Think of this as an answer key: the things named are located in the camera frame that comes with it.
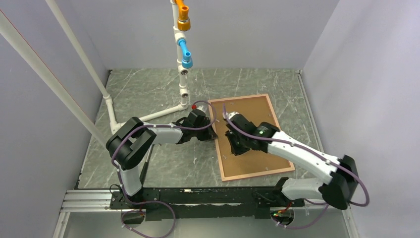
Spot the purple cable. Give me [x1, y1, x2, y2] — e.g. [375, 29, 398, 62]
[110, 100, 218, 238]
[222, 103, 370, 230]

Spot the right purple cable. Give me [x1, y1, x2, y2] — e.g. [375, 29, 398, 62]
[222, 103, 370, 230]

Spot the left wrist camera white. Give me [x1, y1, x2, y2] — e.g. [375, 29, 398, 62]
[192, 104, 209, 115]

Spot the orange pipe nozzle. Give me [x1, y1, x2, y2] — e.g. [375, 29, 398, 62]
[175, 0, 191, 32]

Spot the pink photo frame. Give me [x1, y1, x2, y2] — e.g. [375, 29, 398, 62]
[209, 94, 295, 181]

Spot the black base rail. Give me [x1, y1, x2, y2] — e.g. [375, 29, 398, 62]
[109, 186, 305, 221]

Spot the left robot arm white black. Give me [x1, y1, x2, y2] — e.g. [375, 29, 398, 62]
[105, 109, 217, 208]

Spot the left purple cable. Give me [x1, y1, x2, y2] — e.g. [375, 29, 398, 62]
[110, 100, 218, 238]

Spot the white diagonal pole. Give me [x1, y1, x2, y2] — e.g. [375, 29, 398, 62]
[0, 11, 107, 147]

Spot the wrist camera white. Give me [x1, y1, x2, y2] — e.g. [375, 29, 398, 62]
[226, 112, 240, 121]
[192, 104, 209, 115]

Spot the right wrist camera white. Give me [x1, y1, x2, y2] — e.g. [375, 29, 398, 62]
[226, 112, 240, 121]

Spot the blue pipe nozzle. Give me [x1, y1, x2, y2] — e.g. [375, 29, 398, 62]
[177, 38, 193, 69]

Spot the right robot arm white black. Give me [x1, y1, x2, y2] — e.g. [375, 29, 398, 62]
[223, 112, 360, 210]

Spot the white pvc pipe structure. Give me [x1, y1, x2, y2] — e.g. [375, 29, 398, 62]
[46, 0, 190, 134]

